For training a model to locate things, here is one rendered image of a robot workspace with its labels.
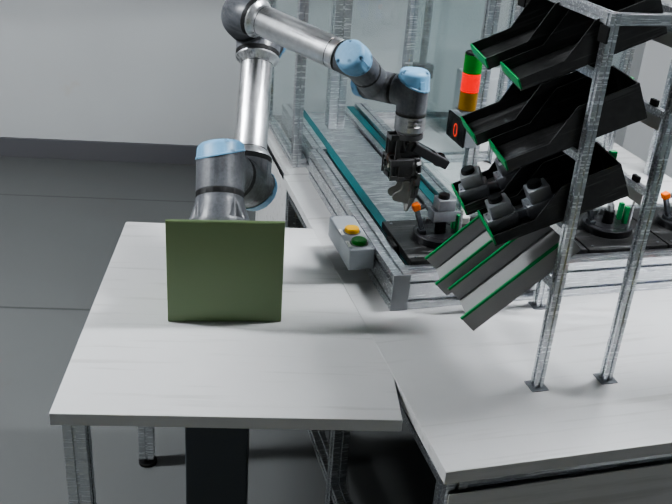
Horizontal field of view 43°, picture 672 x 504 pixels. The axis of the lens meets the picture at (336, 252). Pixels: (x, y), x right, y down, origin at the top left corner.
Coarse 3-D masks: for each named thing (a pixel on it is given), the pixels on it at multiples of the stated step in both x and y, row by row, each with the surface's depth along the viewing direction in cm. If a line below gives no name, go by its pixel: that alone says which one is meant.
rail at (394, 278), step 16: (320, 160) 273; (320, 176) 270; (336, 176) 261; (320, 192) 271; (336, 192) 252; (352, 192) 250; (336, 208) 253; (352, 208) 240; (368, 224) 232; (384, 240) 223; (384, 256) 214; (368, 272) 225; (384, 272) 213; (400, 272) 208; (384, 288) 213; (400, 288) 207; (400, 304) 210
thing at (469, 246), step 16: (480, 224) 199; (448, 240) 200; (464, 240) 200; (480, 240) 198; (432, 256) 201; (448, 256) 202; (464, 256) 198; (480, 256) 188; (448, 272) 190; (464, 272) 190
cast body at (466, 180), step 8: (464, 168) 186; (472, 168) 185; (464, 176) 185; (472, 176) 185; (480, 176) 184; (464, 184) 186; (472, 184) 186; (480, 184) 185; (488, 184) 187; (496, 184) 187; (464, 192) 187; (472, 192) 187; (480, 192) 186; (488, 192) 186; (464, 200) 188; (472, 200) 188
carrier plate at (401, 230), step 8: (384, 224) 229; (392, 224) 230; (400, 224) 230; (408, 224) 230; (464, 224) 233; (392, 232) 225; (400, 232) 225; (408, 232) 226; (400, 240) 221; (408, 240) 221; (400, 248) 218; (408, 248) 217; (416, 248) 217; (424, 248) 218; (432, 248) 218; (408, 256) 213; (416, 256) 213; (424, 256) 213; (408, 264) 212; (416, 264) 211
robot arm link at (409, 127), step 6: (396, 120) 205; (402, 120) 203; (408, 120) 203; (414, 120) 203; (420, 120) 203; (396, 126) 205; (402, 126) 204; (408, 126) 203; (414, 126) 203; (420, 126) 204; (402, 132) 204; (408, 132) 204; (414, 132) 204; (420, 132) 205
